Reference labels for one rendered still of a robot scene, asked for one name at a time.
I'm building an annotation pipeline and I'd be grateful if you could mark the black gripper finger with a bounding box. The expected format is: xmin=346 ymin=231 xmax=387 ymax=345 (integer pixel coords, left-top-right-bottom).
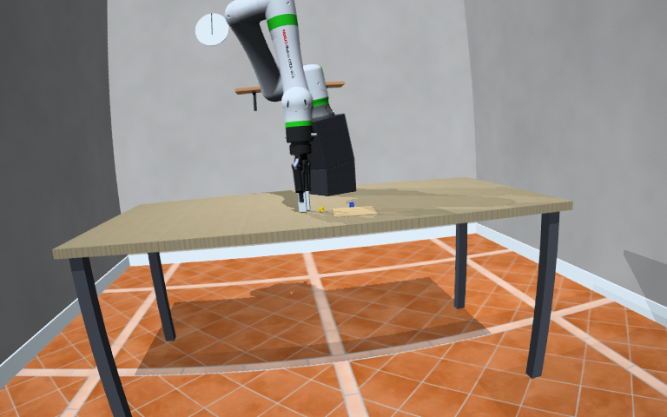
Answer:
xmin=292 ymin=159 xmax=307 ymax=212
xmin=305 ymin=159 xmax=311 ymax=209

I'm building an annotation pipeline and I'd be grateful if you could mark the beige square mat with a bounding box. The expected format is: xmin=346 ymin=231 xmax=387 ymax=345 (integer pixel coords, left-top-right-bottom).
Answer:
xmin=332 ymin=206 xmax=378 ymax=217

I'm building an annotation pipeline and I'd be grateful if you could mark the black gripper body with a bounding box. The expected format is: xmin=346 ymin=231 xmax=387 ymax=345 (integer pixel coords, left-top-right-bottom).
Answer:
xmin=289 ymin=143 xmax=312 ymax=170

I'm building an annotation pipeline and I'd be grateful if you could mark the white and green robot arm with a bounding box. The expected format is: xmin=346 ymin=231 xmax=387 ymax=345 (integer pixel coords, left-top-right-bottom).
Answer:
xmin=225 ymin=0 xmax=335 ymax=144

